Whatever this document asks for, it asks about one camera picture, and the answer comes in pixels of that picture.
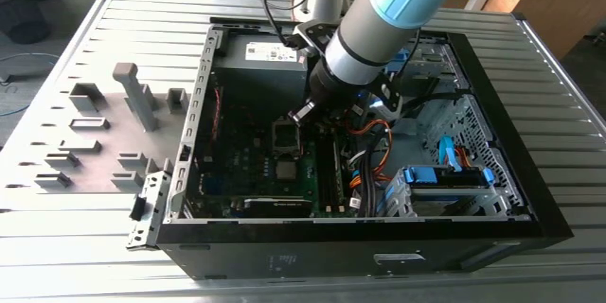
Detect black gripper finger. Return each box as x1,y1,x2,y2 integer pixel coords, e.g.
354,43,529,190
294,103,319,128
287,99,315,122

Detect metal socket cover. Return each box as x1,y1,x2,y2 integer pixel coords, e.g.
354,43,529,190
272,118,304,158

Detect silver square CPU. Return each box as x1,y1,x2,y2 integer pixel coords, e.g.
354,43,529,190
275,160,298,180

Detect CPU socket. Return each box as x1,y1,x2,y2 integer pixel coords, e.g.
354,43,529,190
272,159,302,184

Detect black RAM slot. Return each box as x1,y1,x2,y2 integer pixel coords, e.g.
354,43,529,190
316,128,332,212
331,128,347,212

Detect green motherboard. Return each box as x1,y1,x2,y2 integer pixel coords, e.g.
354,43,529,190
187,68,359,219

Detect tall metal disk bay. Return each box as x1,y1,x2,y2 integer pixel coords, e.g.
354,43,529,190
378,35,474,133

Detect grey power supply unit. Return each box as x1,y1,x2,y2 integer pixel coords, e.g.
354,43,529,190
210,35,311,116

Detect black graphics card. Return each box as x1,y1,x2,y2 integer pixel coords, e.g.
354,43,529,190
231,196,314,219

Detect blue carrier with black disk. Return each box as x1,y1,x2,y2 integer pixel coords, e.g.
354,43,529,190
402,165,497,190

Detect black open PC case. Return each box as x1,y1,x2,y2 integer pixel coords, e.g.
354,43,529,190
126,16,575,281

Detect grey parts rack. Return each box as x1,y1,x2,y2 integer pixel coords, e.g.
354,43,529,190
1,62,191,196

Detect low metal disk bay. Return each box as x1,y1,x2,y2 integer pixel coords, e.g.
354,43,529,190
378,164,530,219

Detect wooden cabinet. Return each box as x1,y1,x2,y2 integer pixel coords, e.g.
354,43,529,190
491,0,606,61

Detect black waste bin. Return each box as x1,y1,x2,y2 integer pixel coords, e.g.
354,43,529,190
0,0,52,45

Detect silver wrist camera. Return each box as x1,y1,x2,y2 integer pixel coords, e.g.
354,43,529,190
367,74,406,125

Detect orange red wire bundle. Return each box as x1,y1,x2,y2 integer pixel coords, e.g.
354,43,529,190
344,109,395,192

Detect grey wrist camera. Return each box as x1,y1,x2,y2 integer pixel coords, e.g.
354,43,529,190
291,21,340,58

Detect thin red cable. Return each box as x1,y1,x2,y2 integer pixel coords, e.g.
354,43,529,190
214,86,224,141

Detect thick black cable bundle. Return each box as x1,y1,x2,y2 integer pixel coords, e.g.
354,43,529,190
356,92,465,217

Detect black camera cable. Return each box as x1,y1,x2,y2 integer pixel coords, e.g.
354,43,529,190
262,0,304,48

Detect blue flat data cable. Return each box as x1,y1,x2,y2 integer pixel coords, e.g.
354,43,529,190
438,135,466,173

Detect blue plastic rail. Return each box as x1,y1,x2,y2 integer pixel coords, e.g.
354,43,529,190
383,182,404,217

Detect blue floor cable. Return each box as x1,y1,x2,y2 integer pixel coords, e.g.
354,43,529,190
0,53,60,119

